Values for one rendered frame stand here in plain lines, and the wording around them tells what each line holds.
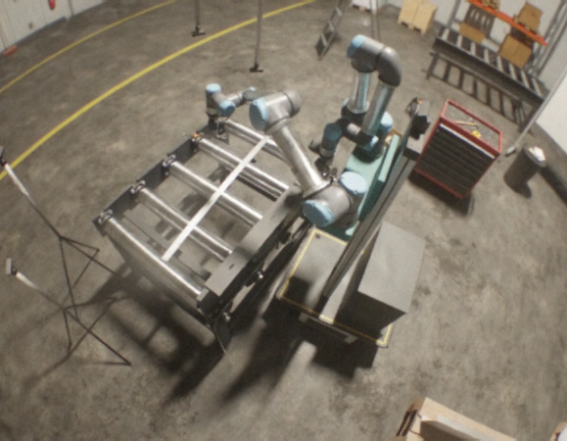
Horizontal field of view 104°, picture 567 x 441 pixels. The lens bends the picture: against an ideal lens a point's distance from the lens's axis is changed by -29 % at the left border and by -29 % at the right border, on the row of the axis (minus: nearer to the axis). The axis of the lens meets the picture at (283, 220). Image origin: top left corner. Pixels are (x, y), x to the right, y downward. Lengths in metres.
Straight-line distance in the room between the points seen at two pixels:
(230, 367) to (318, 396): 0.70
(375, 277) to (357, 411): 1.16
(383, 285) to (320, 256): 0.73
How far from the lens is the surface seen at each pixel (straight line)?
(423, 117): 1.19
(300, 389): 2.47
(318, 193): 1.10
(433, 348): 2.93
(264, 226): 1.51
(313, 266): 2.39
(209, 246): 1.77
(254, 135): 2.34
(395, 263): 1.98
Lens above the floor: 2.44
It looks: 56 degrees down
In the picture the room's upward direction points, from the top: 10 degrees clockwise
